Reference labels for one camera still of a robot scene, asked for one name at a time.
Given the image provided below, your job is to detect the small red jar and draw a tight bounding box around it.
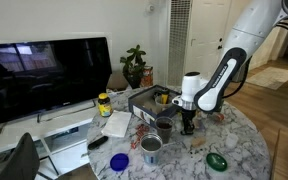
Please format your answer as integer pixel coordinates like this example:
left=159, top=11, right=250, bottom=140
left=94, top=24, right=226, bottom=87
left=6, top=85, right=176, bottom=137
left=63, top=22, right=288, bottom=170
left=214, top=113, right=226, bottom=122

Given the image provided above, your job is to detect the vitamin bottle yellow cap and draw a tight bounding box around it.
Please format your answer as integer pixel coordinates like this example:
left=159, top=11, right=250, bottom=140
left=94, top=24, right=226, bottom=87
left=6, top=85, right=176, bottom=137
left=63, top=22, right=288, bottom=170
left=97, top=92, right=113, bottom=118

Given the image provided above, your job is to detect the dark cardboard box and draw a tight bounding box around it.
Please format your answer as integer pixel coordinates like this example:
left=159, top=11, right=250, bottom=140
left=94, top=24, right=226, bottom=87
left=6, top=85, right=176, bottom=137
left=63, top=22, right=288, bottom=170
left=127, top=84, right=184, bottom=128

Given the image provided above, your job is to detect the black remote control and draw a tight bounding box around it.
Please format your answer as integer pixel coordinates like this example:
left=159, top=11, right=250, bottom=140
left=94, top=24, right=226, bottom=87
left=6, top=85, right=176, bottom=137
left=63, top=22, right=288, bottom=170
left=87, top=135, right=109, bottom=151

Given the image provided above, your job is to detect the dark plant pot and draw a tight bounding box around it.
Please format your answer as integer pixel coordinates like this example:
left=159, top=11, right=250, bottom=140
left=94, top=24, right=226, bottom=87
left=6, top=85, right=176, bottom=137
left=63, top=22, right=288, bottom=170
left=123, top=73, right=144, bottom=90

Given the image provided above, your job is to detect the clear cup with dark contents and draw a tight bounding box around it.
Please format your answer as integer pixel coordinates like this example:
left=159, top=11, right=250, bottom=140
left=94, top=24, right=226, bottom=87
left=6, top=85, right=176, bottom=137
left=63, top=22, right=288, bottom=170
left=154, top=116, right=175, bottom=145

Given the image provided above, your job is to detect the beige floor rug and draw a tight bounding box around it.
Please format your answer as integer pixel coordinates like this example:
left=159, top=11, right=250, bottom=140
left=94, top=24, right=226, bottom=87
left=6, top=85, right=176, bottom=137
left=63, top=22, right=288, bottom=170
left=243, top=66, right=288, bottom=91

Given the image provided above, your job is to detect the clear plastic cup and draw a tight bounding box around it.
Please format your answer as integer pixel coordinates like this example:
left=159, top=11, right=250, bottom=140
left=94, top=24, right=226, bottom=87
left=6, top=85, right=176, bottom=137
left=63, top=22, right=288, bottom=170
left=154, top=94, right=175, bottom=111

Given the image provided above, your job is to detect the white wall heater grille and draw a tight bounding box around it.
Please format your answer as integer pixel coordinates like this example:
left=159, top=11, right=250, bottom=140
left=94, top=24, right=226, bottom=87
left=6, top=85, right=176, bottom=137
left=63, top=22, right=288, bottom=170
left=167, top=0, right=193, bottom=87

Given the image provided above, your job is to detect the white door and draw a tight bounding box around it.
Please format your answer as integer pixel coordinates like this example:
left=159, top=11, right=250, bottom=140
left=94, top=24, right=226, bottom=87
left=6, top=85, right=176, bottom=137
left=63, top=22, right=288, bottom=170
left=183, top=0, right=248, bottom=81

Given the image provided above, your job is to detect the red candy wrapper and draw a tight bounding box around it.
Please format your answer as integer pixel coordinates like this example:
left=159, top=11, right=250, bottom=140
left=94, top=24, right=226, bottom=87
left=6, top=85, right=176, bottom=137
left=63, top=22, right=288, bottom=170
left=130, top=138, right=141, bottom=150
left=134, top=123, right=151, bottom=138

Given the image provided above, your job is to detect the orange printed can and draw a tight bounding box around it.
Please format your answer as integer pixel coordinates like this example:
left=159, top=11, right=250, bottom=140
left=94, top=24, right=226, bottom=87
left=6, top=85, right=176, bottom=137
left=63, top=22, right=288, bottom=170
left=140, top=65, right=154, bottom=89

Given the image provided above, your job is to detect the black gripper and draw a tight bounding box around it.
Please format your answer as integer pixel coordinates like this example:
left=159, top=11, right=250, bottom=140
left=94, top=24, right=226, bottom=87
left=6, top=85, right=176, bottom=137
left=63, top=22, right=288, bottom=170
left=180, top=108, right=197, bottom=135

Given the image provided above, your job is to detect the small white plastic cup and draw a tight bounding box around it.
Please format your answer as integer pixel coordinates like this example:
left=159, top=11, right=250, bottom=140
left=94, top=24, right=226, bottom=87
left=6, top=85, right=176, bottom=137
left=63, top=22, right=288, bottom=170
left=225, top=133, right=239, bottom=150

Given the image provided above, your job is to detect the yellow black handle tool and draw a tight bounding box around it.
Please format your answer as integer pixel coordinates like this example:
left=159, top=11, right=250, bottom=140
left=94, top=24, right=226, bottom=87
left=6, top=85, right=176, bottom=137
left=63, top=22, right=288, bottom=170
left=160, top=89, right=170, bottom=105

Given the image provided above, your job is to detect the green house plant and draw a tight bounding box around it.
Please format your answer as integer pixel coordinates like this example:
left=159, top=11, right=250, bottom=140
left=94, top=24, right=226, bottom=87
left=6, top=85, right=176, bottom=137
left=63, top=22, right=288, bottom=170
left=119, top=44, right=148, bottom=79

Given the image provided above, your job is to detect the metal tumbler with blue print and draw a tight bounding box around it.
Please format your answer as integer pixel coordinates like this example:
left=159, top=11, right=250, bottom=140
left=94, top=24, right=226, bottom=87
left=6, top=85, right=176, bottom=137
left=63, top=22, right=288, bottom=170
left=140, top=132, right=164, bottom=167

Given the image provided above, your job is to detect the black chair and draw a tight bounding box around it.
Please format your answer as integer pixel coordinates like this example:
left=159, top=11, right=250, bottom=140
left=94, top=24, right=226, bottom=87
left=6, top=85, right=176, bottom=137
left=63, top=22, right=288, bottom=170
left=0, top=132, right=41, bottom=180

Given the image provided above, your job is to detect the white television stand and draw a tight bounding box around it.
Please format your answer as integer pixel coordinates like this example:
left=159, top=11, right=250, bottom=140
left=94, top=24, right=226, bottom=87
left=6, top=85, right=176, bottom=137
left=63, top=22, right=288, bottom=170
left=0, top=91, right=125, bottom=178

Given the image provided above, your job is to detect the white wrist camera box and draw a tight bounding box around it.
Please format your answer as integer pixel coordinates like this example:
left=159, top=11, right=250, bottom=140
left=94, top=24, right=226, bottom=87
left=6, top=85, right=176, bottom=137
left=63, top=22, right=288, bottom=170
left=171, top=95, right=185, bottom=108

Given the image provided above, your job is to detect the green plastic lid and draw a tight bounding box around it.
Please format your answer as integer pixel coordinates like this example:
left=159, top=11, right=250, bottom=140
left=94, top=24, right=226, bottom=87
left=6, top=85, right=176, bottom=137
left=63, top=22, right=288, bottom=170
left=205, top=152, right=229, bottom=173

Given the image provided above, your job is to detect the black flat screen television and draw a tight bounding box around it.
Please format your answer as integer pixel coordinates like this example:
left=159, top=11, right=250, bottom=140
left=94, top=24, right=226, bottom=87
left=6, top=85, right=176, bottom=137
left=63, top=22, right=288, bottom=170
left=0, top=36, right=113, bottom=125

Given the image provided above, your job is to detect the blue plastic lid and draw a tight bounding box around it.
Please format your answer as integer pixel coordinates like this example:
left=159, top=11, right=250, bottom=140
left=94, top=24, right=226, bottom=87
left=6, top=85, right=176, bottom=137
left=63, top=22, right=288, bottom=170
left=109, top=152, right=130, bottom=173

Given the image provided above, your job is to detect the tan wooden block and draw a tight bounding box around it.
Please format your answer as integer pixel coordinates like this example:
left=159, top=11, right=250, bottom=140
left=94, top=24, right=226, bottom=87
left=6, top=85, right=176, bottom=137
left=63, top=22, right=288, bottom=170
left=191, top=136, right=207, bottom=148

